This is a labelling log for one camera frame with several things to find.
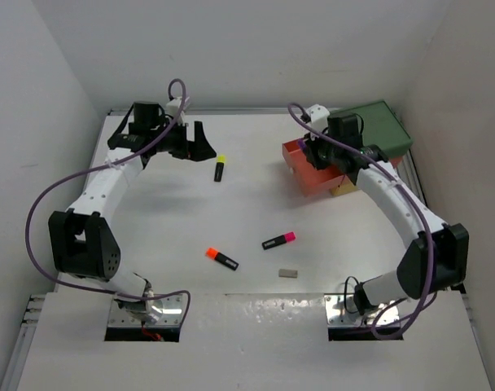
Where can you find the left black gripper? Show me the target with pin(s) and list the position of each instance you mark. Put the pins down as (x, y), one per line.
(199, 149)

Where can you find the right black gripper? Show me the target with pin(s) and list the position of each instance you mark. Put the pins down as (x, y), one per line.
(312, 141)

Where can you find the yellow highlighter marker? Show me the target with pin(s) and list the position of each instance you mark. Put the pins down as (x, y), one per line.
(219, 168)

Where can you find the red drawer box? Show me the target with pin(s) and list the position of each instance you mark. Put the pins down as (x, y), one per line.
(309, 180)

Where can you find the yellow bottom drawer box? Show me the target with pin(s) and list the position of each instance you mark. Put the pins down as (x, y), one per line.
(344, 188)

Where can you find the green top drawer box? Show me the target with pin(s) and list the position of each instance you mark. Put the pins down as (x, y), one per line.
(382, 128)

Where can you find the pink highlighter marker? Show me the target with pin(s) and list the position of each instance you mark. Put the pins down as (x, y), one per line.
(279, 240)

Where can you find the orange highlighter marker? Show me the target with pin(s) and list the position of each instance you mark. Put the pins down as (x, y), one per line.
(222, 259)

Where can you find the grey eraser block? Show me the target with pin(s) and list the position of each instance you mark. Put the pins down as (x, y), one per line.
(286, 273)

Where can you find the purple highlighter marker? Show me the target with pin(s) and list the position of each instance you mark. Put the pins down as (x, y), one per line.
(301, 144)

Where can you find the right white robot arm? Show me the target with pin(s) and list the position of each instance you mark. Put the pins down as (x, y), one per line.
(435, 252)

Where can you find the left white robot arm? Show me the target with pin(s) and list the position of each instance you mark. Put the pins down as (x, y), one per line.
(82, 242)

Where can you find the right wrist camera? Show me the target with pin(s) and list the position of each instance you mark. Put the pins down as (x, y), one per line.
(316, 117)

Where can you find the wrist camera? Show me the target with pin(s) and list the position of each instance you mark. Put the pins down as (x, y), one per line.
(173, 106)
(316, 117)

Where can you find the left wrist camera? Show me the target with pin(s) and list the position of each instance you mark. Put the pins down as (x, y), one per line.
(173, 106)

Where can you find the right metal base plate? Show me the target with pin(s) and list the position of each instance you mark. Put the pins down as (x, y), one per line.
(339, 315)

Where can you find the metal base plate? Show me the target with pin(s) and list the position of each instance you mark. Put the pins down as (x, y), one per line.
(339, 315)
(158, 313)

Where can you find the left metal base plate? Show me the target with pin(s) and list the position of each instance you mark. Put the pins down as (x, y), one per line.
(158, 313)

